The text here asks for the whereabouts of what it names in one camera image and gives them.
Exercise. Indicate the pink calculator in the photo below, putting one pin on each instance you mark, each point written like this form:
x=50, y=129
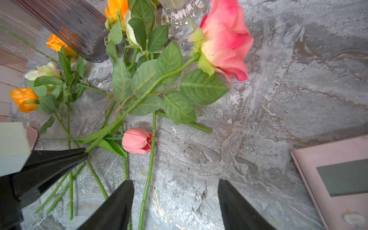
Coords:
x=336, y=177

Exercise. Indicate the pink rose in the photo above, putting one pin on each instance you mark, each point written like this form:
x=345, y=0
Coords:
x=155, y=76

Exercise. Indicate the yellow glass vase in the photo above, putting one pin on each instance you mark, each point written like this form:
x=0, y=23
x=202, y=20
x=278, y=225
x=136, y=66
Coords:
x=182, y=15

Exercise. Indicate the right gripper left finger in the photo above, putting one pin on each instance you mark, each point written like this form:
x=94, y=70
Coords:
x=115, y=212

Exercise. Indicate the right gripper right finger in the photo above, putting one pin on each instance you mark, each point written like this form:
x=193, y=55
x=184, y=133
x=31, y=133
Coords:
x=237, y=212

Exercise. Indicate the small orange rose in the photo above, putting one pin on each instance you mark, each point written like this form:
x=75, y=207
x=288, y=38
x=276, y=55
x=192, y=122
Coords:
x=57, y=44

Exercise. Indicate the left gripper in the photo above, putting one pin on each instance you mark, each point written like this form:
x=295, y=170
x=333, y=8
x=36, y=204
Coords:
x=42, y=169

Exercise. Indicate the pink tulip flower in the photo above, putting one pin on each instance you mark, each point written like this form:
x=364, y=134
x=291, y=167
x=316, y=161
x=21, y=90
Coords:
x=134, y=140

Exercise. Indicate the purple glass vase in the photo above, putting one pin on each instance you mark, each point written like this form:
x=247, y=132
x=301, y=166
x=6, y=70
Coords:
x=77, y=23

